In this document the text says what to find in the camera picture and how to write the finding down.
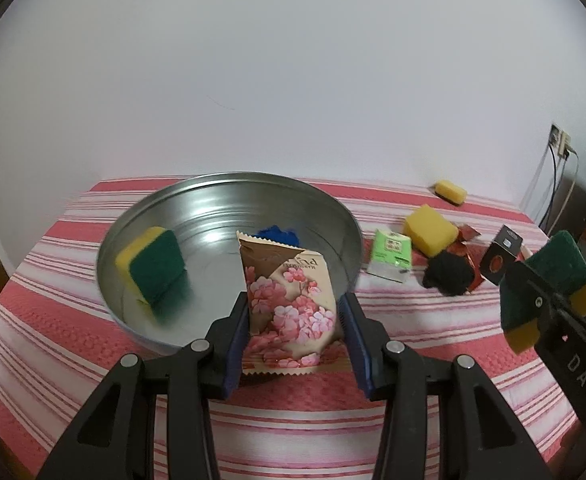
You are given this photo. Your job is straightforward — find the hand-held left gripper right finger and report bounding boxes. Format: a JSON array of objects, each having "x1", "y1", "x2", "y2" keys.
[{"x1": 338, "y1": 292, "x2": 554, "y2": 480}]

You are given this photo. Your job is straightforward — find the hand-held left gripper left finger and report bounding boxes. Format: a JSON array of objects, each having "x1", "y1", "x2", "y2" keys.
[{"x1": 35, "y1": 304, "x2": 251, "y2": 480}]

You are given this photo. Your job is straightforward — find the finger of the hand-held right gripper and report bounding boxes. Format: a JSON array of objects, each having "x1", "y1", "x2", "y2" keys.
[{"x1": 504, "y1": 259, "x2": 574, "y2": 346}]

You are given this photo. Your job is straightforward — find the small black box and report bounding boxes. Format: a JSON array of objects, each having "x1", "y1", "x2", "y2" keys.
[{"x1": 479, "y1": 225, "x2": 524, "y2": 286}]

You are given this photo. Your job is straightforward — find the green yellow scouring sponge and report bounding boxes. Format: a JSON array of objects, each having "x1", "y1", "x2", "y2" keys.
[
  {"x1": 114, "y1": 226, "x2": 190, "y2": 311},
  {"x1": 499, "y1": 230, "x2": 586, "y2": 353}
]

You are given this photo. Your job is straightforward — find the red snack packet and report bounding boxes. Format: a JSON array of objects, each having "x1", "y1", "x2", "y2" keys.
[
  {"x1": 456, "y1": 224, "x2": 481, "y2": 247},
  {"x1": 466, "y1": 247, "x2": 485, "y2": 291}
]

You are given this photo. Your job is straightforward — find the floral snack packet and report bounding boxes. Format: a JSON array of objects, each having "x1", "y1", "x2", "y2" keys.
[{"x1": 236, "y1": 230, "x2": 346, "y2": 377}]

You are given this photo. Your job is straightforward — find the green white tissue pack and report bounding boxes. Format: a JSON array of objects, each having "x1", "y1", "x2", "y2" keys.
[{"x1": 366, "y1": 227, "x2": 414, "y2": 283}]

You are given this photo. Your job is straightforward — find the small yellow sponge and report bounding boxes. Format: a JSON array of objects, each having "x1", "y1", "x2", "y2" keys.
[{"x1": 433, "y1": 180, "x2": 468, "y2": 206}]

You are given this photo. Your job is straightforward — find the round metal tin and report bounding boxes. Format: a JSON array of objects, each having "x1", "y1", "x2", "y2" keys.
[{"x1": 95, "y1": 172, "x2": 364, "y2": 358}]

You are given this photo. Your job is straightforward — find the red striped tablecloth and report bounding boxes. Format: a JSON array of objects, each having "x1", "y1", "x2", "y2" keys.
[{"x1": 0, "y1": 176, "x2": 581, "y2": 480}]

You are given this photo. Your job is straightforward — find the black fuzzy cloth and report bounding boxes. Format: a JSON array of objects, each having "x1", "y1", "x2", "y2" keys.
[{"x1": 421, "y1": 252, "x2": 475, "y2": 297}]

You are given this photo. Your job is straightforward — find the large yellow sponge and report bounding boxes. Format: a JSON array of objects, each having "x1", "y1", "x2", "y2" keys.
[{"x1": 404, "y1": 204, "x2": 460, "y2": 257}]

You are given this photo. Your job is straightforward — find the blue fuzzy cloth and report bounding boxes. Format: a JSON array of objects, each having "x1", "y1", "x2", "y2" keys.
[{"x1": 255, "y1": 224, "x2": 301, "y2": 248}]

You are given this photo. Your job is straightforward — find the grey cable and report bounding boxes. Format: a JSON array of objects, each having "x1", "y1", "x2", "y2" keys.
[{"x1": 556, "y1": 150, "x2": 580, "y2": 226}]

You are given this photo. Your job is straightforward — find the black cable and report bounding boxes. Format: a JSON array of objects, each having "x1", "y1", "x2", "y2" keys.
[{"x1": 546, "y1": 147, "x2": 560, "y2": 233}]

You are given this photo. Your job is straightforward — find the wall socket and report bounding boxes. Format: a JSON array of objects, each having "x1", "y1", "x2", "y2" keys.
[{"x1": 548, "y1": 122, "x2": 574, "y2": 158}]

